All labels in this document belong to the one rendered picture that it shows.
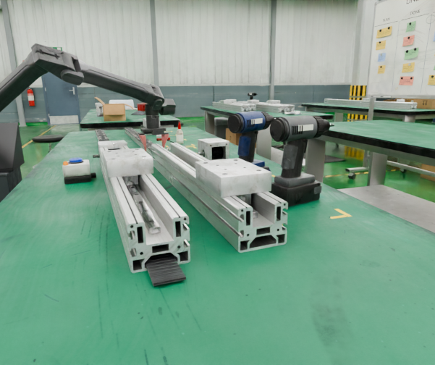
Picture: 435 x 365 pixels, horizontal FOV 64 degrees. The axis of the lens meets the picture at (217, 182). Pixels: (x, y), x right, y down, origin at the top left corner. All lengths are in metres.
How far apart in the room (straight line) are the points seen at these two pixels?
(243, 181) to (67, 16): 11.97
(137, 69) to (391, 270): 11.92
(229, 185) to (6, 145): 1.07
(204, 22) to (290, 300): 12.51
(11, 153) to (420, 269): 1.36
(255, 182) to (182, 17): 12.13
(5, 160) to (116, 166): 0.72
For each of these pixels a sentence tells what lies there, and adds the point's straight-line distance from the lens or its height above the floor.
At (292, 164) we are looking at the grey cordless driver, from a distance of 0.89.
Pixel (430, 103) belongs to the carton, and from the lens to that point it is 5.27.
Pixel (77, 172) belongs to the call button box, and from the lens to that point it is 1.19.
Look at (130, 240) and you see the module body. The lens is 0.57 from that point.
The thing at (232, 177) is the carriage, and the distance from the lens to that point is 0.67.
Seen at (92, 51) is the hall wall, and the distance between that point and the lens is 12.38.
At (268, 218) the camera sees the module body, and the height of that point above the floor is 0.83.
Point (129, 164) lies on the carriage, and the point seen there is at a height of 0.89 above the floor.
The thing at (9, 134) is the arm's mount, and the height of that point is 0.90.
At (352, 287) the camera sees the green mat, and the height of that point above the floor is 0.78.
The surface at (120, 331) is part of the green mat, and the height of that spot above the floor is 0.78.
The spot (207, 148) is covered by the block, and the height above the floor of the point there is 0.85.
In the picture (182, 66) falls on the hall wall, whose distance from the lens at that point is 12.53.
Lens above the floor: 1.07
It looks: 15 degrees down
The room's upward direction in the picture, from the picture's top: 1 degrees counter-clockwise
